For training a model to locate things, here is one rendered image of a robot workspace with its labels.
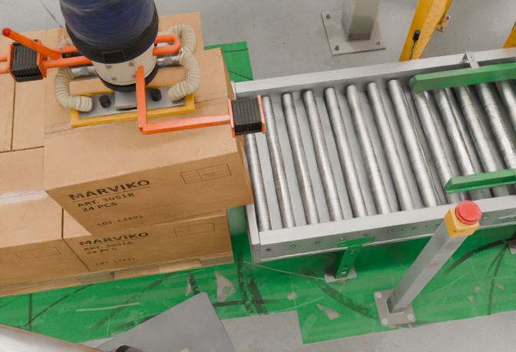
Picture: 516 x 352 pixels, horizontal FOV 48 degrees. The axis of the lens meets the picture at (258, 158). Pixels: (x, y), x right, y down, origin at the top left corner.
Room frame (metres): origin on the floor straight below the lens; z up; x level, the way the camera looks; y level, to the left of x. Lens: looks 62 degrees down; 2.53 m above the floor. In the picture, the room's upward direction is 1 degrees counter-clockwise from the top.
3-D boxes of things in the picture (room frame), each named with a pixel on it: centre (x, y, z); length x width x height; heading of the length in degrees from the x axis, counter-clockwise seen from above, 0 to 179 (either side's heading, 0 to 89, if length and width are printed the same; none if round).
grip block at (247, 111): (0.79, 0.03, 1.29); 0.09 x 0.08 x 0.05; 8
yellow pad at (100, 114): (0.91, 0.35, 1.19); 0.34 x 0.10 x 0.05; 98
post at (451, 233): (0.63, -0.58, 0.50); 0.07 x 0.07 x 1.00; 8
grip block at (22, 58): (0.97, 0.61, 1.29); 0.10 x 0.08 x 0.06; 8
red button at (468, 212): (0.63, -0.58, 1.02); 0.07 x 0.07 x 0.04
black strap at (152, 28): (1.00, 0.36, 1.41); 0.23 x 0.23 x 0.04
